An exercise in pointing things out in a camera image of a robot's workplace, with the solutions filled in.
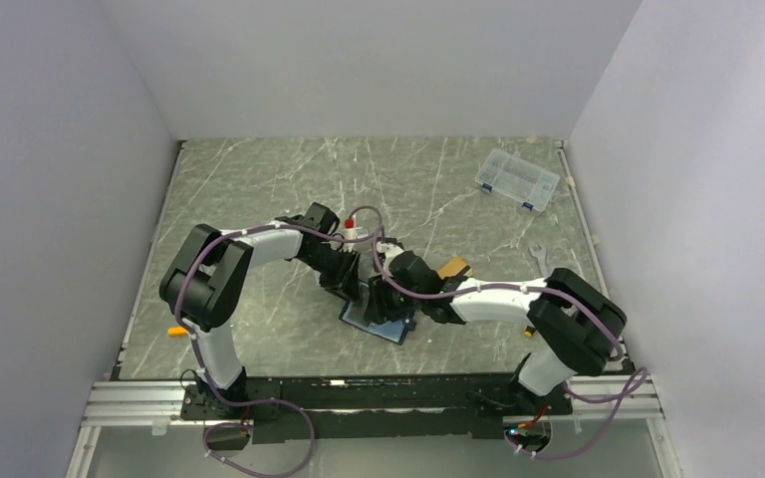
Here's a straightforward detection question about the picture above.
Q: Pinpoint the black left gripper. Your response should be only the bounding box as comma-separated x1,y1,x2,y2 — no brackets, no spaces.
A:
300,244,362,306

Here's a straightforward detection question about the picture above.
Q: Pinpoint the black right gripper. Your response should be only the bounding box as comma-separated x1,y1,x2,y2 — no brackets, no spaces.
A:
365,271,425,324

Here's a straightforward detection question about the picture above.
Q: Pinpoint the blue leather card holder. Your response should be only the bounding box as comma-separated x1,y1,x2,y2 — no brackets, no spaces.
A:
339,281,417,346

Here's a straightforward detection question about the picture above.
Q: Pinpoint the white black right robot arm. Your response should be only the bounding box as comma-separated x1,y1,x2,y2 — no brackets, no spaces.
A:
370,243,627,413

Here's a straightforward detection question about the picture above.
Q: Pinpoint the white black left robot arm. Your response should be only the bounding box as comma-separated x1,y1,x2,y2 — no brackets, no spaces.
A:
158,203,362,418

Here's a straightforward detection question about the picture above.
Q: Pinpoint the silver open-end wrench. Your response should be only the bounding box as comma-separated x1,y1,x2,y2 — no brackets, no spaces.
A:
529,243,550,277

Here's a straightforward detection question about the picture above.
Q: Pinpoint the clear plastic organizer box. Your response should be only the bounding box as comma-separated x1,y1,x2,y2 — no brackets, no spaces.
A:
474,148,560,212

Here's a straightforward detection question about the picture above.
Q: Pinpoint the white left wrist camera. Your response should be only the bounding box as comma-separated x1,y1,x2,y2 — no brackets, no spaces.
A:
342,217,365,251

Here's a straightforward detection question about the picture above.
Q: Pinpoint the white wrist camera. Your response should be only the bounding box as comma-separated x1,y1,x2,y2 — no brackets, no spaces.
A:
377,241,404,263
342,217,365,251

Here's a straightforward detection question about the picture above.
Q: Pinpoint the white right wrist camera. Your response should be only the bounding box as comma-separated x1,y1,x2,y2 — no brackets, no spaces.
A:
377,241,404,263

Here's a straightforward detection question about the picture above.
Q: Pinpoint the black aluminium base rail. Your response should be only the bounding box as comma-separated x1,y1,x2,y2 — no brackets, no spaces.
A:
81,373,627,444

